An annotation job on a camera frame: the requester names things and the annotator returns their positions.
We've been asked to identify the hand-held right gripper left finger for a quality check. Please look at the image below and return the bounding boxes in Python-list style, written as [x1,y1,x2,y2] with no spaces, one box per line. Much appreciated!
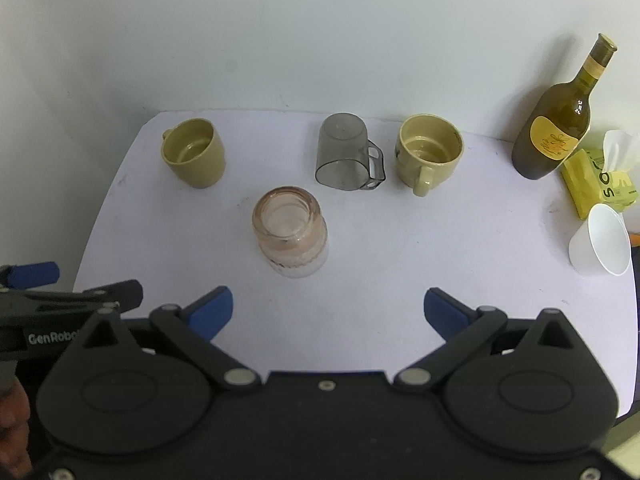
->
[60,285,262,389]

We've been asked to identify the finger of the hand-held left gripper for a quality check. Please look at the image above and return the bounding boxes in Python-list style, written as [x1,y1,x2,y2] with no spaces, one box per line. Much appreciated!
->
[0,261,61,291]
[0,279,144,322]

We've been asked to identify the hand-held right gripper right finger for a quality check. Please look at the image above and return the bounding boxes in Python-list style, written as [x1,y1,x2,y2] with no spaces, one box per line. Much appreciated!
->
[394,287,599,389]

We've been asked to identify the grey transparent plastic cup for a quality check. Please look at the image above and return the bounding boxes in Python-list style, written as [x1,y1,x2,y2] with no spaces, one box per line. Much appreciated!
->
[314,112,386,192]

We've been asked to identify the pink ribbed glass cup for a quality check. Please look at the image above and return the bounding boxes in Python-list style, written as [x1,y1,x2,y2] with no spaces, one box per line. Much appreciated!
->
[252,186,330,279]

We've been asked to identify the olive ceramic cup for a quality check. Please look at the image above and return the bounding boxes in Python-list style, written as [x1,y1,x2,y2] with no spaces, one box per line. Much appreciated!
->
[395,114,465,199]
[160,118,226,190]

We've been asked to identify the white paper cup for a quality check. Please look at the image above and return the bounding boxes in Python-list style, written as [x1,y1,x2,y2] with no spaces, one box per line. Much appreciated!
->
[568,203,634,278]

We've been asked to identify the person's left hand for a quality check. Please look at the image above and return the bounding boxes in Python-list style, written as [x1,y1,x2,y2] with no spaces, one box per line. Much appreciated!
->
[0,374,33,472]

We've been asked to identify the yellow tissue pack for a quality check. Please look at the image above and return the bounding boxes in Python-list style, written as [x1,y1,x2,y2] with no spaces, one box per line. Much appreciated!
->
[560,129,640,221]

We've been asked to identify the dark glass bottle yellow label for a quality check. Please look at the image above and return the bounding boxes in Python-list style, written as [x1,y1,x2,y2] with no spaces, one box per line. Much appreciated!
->
[511,33,619,180]

